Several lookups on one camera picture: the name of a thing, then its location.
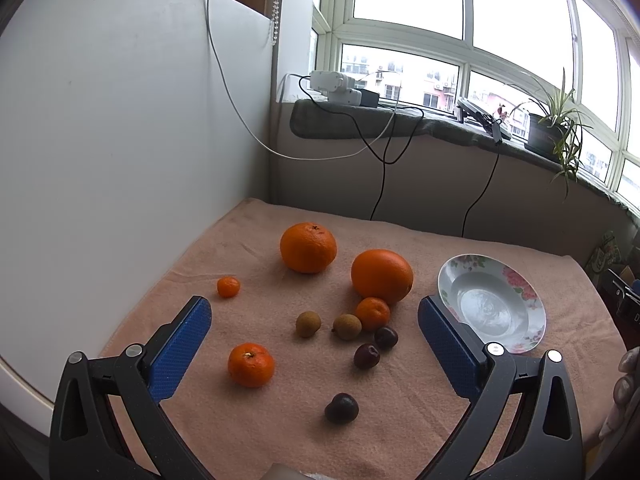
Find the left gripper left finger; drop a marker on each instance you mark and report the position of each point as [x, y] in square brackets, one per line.
[85, 437]

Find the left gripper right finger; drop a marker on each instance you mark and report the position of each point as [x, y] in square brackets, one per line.
[544, 440]

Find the medium mandarin front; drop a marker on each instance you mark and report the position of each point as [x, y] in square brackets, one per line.
[250, 365]

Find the medium mandarin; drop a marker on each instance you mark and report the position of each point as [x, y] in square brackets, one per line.
[373, 313]
[250, 365]

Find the dark cherry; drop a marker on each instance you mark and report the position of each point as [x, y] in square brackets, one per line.
[366, 357]
[385, 338]
[343, 409]

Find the dark cherry front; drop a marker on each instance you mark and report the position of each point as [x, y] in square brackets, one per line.
[343, 409]

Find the tiny kumquat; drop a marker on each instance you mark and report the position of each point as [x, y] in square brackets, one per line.
[228, 287]

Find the brown longan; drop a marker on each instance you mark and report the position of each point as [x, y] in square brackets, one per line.
[347, 327]
[307, 324]

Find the smooth large orange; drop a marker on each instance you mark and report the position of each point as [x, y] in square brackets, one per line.
[382, 274]

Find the bumpy large mandarin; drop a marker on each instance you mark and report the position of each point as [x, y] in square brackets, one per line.
[307, 248]

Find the gloved right hand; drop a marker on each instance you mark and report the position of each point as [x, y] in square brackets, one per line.
[625, 400]

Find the floral white plate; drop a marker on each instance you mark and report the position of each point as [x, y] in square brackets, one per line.
[494, 300]

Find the pink towel cloth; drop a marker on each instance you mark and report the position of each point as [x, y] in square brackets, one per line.
[407, 407]

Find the potted spider plant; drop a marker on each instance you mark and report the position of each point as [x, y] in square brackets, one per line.
[558, 130]

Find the black device on sill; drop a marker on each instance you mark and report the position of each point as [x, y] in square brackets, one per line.
[494, 127]

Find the white panel board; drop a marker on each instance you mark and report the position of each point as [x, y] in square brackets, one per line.
[127, 128]

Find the black adapter box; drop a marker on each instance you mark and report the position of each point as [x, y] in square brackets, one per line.
[369, 98]

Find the dark green sill cloth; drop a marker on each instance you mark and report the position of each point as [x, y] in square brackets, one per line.
[427, 173]

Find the white power strip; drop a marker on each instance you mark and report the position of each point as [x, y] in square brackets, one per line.
[337, 87]

